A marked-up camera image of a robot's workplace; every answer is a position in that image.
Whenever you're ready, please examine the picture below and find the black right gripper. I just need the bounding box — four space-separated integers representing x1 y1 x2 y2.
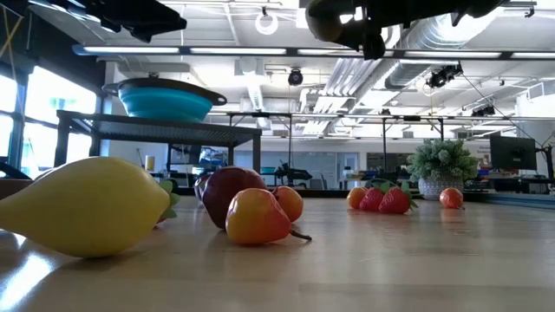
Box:
333 0 452 61

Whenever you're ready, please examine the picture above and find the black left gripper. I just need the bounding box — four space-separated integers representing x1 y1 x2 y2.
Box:
84 0 188 43

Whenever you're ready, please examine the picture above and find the small orange toy fruit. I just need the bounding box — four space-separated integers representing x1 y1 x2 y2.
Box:
271 185 304 224

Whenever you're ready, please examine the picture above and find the blue collapsible colander bowl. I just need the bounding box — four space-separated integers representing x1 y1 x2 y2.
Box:
102 76 228 124

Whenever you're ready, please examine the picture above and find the gray perforated metal riser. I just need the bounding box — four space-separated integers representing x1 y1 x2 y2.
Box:
54 109 263 174

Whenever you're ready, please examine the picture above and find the black overhead light bar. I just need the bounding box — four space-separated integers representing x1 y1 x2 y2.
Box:
71 42 555 62

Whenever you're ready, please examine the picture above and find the green potted plant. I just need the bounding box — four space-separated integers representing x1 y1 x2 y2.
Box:
406 138 480 201

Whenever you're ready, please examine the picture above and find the yellow orange toy peach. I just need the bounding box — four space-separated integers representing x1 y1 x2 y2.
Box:
346 186 369 211

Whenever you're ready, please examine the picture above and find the red toy strawberry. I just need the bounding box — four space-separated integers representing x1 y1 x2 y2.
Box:
379 181 420 215
156 179 181 224
359 186 386 212

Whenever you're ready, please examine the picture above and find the orange red toy tomato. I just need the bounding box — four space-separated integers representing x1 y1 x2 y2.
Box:
439 187 465 211

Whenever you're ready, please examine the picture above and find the yellow toy lemon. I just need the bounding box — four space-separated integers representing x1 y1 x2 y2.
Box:
0 156 171 260

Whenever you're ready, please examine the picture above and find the black monitor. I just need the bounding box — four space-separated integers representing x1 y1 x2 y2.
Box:
489 134 538 172

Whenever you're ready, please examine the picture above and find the silver ventilation duct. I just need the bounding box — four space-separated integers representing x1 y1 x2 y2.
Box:
383 16 500 90

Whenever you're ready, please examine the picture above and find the white ring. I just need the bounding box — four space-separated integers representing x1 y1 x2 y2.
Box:
254 10 279 36

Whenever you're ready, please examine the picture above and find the black background rig frame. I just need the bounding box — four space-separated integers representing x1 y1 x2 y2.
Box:
173 111 446 174

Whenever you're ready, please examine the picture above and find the black aluminium table frame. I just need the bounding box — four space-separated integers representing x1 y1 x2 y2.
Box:
175 185 555 211

